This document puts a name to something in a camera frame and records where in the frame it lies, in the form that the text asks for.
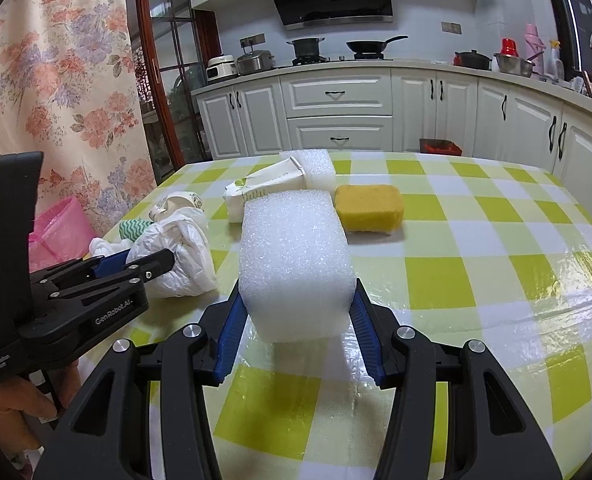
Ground floral curtain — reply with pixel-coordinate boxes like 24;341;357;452
0;0;158;261

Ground person's left hand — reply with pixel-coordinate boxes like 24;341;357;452
0;357;80;423

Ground white foam block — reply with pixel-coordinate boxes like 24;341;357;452
280;150;337;190
239;189;356;344

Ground pink thermos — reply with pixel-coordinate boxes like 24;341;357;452
523;23;546;75

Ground floor bin with red bag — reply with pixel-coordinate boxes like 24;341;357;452
419;138;463;156

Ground gas stove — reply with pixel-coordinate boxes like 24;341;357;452
291;52;395;67

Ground white plastic bag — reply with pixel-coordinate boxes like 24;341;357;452
89;208;218;300

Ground paper cup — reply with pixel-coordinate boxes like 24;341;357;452
152;192;205;224

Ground pink-lined waste bin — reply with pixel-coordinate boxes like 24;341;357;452
28;196;97;272

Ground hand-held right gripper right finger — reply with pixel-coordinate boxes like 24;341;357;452
348;277;564;480

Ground white lower cabinets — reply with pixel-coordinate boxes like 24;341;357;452
192;62;592;211

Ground spray bottle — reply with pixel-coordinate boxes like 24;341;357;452
548;40;566;80

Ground silver rice cooker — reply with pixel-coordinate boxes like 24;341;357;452
236;49;276;76

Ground black cooking pot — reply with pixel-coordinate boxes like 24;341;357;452
286;37;326;60

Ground white rice cooker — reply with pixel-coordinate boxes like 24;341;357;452
206;55;238;84

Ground yellow checkered tablecloth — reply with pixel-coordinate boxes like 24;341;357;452
26;152;592;480

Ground plain yellow sponge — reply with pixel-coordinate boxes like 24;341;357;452
334;184;406;235

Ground steel bowl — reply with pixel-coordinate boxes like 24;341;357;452
493;52;536;78

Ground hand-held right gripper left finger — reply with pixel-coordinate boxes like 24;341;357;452
33;287;247;480

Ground black frying pan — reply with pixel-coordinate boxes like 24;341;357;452
346;35;409;56

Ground brown glass door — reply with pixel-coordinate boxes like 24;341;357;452
125;0;222;187

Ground green striped cloth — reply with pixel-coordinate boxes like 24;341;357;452
118;218;155;241

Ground dark clay pot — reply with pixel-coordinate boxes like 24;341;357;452
453;50;493;71

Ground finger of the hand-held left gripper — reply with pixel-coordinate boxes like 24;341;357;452
30;250;132;286
51;248;177;304

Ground white drink carton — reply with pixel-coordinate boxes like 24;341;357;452
224;156;308;224

